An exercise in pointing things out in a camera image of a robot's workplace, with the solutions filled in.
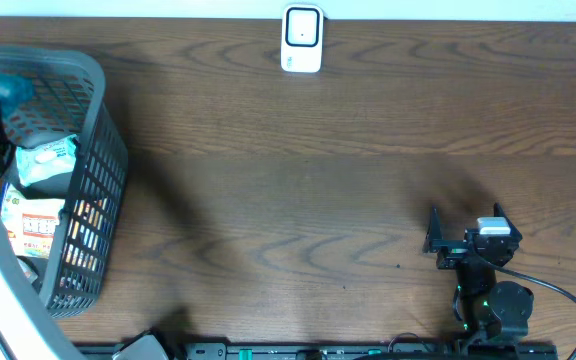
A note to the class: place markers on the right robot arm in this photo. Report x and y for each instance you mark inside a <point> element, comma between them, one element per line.
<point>492,312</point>

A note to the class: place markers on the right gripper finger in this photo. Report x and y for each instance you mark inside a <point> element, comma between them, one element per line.
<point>512,231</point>
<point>433,239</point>

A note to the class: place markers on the white barcode scanner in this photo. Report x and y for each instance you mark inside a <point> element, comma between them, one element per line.
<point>301,49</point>

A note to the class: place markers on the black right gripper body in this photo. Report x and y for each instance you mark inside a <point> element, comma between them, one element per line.
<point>452,257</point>

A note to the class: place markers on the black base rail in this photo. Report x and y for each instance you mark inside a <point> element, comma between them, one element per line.
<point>401,350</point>

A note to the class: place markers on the yellow snack bag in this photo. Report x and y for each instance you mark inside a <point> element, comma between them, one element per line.
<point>30,223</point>

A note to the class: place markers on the grey plastic shopping basket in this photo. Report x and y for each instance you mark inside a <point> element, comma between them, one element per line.
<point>68,100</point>

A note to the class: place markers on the green wet wipes pack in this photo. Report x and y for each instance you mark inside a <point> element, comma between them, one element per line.
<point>46,161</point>

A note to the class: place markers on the blue mouthwash bottle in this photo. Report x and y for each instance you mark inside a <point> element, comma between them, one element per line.
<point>14,91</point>

